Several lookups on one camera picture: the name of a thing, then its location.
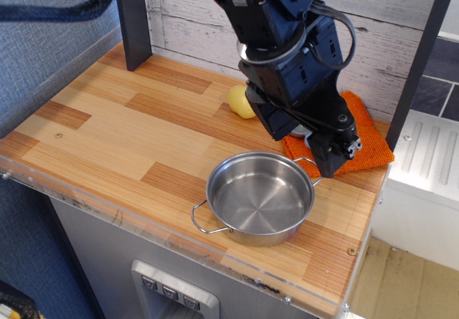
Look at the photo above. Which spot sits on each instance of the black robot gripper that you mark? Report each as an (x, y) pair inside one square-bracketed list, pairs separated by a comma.
[(299, 91)]

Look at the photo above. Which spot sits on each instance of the silver metal pot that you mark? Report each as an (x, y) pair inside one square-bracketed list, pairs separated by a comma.
[(260, 198)]

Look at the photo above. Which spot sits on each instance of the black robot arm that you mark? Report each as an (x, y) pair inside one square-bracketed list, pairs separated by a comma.
[(291, 56)]

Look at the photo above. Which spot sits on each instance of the orange woven cloth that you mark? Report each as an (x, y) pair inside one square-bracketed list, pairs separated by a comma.
[(373, 153)]

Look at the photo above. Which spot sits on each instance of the yellow object at corner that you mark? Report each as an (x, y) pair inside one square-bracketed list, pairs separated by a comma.
[(6, 312)]

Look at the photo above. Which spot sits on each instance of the grey and blue scoop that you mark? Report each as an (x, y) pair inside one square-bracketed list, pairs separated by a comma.
[(302, 133)]

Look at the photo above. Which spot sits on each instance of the yellow toy potato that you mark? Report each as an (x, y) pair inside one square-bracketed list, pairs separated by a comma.
[(238, 102)]

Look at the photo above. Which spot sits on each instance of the white ribbed cabinet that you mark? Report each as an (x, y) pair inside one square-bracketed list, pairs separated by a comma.
[(418, 206)]

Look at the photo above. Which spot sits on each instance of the clear acrylic edge guard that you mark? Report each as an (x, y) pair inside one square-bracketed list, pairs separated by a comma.
[(107, 238)]

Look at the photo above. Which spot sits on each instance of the silver dispenser panel with buttons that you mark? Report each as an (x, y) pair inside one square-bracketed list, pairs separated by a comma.
[(163, 295)]

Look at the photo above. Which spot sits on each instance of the dark grey right post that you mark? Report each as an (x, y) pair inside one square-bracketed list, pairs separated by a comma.
[(425, 47)]

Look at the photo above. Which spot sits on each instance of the dark grey post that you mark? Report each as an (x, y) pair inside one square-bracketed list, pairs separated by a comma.
[(425, 47), (135, 32)]

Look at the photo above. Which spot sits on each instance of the dark grey left post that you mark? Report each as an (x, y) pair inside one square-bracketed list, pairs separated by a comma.
[(135, 32)]

